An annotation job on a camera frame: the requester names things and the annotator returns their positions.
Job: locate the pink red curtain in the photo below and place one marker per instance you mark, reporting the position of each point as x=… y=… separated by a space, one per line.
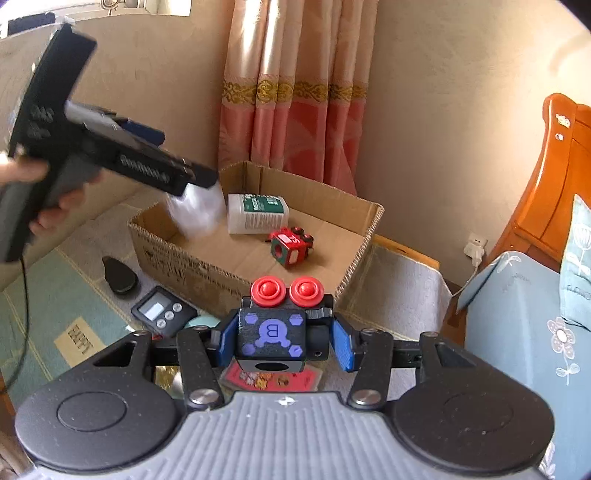
x=295 y=87

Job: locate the white wall socket plug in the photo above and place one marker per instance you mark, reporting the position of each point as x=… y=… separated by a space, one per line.
x=475 y=249

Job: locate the black digital timer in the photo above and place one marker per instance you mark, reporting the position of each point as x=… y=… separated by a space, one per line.
x=162 y=313

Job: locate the black teardrop shaped object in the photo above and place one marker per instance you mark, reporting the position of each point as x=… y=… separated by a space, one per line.
x=121 y=279

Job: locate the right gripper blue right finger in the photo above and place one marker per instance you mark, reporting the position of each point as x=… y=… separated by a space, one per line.
x=368 y=354

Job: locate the grey blue checked cloth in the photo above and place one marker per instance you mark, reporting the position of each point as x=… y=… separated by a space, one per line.
x=62 y=310

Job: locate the white medical bottle green label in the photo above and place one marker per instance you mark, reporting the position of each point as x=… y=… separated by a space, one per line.
x=256 y=214

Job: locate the open cardboard box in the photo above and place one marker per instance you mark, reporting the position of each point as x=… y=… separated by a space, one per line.
x=215 y=271

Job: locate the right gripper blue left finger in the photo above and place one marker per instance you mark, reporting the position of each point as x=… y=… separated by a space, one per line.
x=201 y=352

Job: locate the orange wooden headboard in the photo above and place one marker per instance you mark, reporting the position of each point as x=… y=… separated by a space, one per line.
x=540 y=224

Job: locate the black cube toy red buttons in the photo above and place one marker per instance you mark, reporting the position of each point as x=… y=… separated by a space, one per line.
x=281 y=327

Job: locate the bottle of yellow capsules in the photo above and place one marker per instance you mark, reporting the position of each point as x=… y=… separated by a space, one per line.
x=169 y=379

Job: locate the red green cube toy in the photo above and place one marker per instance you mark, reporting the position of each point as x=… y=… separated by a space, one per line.
x=290 y=246

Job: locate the blue floral pillow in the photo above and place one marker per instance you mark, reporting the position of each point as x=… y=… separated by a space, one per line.
x=575 y=275

